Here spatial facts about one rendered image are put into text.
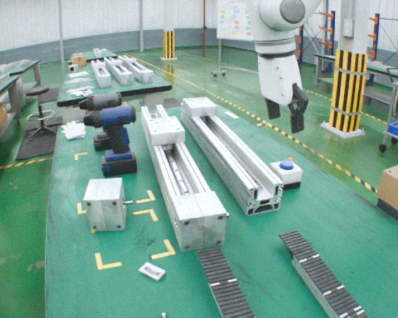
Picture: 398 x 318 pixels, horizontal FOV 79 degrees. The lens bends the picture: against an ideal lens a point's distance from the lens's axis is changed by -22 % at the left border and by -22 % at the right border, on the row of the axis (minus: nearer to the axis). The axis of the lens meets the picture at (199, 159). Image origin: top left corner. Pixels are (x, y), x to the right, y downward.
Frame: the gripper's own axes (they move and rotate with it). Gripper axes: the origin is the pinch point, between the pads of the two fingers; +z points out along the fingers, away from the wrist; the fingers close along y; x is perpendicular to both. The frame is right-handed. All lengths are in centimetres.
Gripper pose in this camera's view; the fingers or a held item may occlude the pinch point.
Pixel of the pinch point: (285, 120)
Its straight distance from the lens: 65.7
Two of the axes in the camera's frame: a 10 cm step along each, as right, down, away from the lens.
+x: 9.2, -3.3, 2.0
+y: 3.3, 4.0, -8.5
